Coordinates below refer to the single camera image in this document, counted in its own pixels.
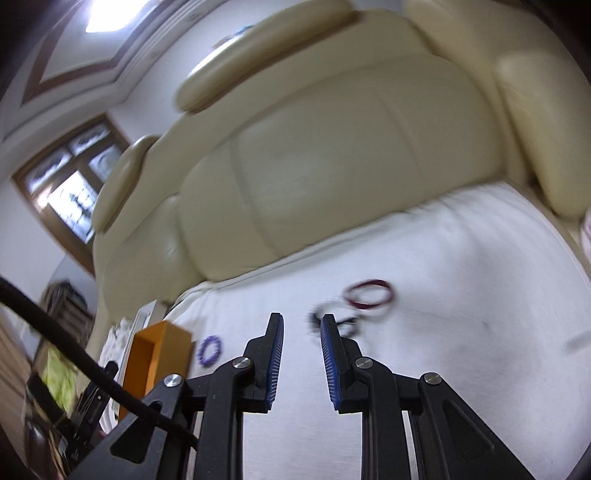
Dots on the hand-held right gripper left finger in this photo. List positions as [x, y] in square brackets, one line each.
[276, 355]

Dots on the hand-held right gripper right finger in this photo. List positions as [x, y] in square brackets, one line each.
[328, 360]

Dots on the dark red bangle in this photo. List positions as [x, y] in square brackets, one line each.
[369, 297]

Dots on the orange box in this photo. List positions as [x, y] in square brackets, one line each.
[152, 360]

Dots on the yellow green bag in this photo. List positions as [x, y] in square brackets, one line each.
[57, 376]

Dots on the white cloth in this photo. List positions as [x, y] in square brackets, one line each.
[117, 341]

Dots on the white blanket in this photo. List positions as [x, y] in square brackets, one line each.
[415, 323]

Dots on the wooden shelf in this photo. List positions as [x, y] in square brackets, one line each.
[64, 302]

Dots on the cream leather sofa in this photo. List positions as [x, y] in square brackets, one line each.
[323, 138]

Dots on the wooden framed window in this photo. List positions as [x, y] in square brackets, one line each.
[74, 184]

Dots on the ceiling light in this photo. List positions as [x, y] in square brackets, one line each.
[108, 10]

